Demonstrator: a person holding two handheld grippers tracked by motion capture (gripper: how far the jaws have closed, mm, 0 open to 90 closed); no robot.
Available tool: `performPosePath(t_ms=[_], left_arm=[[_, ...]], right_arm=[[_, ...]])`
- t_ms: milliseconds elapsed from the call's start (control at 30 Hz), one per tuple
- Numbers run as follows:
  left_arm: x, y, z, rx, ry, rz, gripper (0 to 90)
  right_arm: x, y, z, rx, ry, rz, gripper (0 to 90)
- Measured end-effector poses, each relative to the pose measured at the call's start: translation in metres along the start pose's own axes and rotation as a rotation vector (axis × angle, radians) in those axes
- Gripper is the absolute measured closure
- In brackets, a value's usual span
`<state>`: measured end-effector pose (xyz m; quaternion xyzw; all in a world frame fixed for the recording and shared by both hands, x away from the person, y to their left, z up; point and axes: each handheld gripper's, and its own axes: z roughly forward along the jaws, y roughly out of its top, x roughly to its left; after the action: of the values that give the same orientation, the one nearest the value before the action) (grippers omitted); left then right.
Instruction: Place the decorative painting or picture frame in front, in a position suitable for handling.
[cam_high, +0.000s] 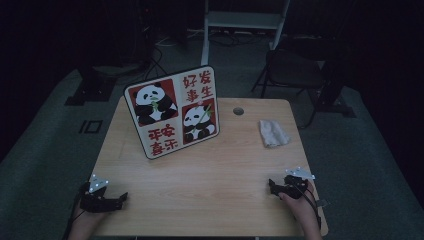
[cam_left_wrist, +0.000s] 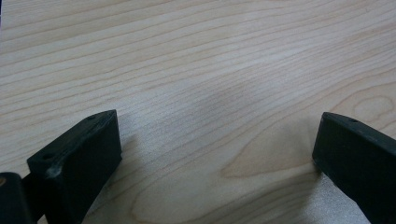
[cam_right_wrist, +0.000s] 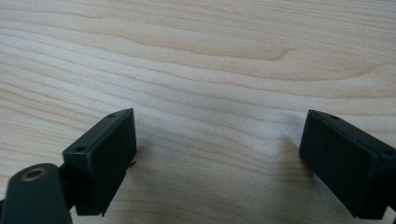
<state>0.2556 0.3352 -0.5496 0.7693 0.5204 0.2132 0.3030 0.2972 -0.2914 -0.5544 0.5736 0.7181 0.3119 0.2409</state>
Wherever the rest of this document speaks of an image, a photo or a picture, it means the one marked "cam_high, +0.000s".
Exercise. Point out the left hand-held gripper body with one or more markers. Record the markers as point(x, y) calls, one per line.
point(96, 201)

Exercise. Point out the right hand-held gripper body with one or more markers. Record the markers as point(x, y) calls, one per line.
point(296, 185)

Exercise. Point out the white cloth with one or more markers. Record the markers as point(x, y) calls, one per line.
point(273, 133)

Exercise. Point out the panda picture board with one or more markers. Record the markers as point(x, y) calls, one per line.
point(173, 111)

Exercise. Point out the person's left hand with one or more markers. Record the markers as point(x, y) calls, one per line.
point(87, 218)

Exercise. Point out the person's right hand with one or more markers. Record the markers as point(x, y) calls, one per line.
point(301, 208)

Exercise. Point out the grey tape piece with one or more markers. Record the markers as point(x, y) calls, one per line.
point(322, 203)

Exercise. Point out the black stand base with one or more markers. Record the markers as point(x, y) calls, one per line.
point(93, 85)
point(333, 96)

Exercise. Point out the black folding chair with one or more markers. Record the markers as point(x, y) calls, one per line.
point(293, 71)

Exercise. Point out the white metal stand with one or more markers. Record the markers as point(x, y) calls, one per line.
point(240, 20)

